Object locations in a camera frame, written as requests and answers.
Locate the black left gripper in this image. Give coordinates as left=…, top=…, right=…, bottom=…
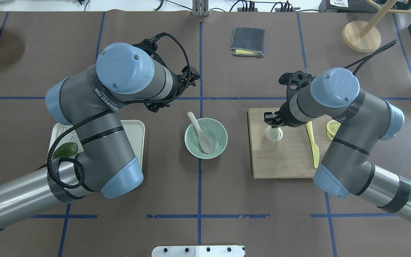
left=132, top=37, right=201, bottom=112

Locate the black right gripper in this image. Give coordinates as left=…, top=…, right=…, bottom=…
left=264, top=71, right=314, bottom=129

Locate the white ceramic spoon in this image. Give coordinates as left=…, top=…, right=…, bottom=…
left=187, top=112, right=213, bottom=153

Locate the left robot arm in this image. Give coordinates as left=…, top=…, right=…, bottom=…
left=0, top=33, right=200, bottom=231

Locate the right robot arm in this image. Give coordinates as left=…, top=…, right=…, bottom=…
left=264, top=68, right=411, bottom=222

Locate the mint green bowl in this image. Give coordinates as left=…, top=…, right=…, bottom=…
left=184, top=118, right=228, bottom=160

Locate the bamboo cutting board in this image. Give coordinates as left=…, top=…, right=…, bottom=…
left=247, top=108, right=316, bottom=179

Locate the yellow plastic knife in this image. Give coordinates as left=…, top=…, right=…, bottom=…
left=305, top=121, right=320, bottom=169

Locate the lemon slice top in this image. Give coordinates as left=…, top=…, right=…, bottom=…
left=325, top=120, right=341, bottom=141

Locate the yellow sponge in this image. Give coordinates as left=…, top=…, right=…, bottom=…
left=233, top=49, right=261, bottom=56

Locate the grey folded cloth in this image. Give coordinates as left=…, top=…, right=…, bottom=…
left=230, top=26, right=265, bottom=57

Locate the wooden stand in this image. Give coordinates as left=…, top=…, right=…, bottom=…
left=341, top=0, right=411, bottom=53

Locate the white bear tray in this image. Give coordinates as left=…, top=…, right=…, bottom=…
left=47, top=120, right=145, bottom=168

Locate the green avocado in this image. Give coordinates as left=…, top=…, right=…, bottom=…
left=52, top=142, right=78, bottom=159

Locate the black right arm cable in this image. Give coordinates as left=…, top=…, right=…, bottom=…
left=344, top=39, right=397, bottom=76

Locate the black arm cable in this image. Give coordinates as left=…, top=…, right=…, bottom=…
left=344, top=39, right=397, bottom=76
left=47, top=32, right=192, bottom=190

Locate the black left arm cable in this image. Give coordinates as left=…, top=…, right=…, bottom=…
left=47, top=32, right=192, bottom=190

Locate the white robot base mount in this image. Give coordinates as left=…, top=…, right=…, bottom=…
left=151, top=245, right=246, bottom=257

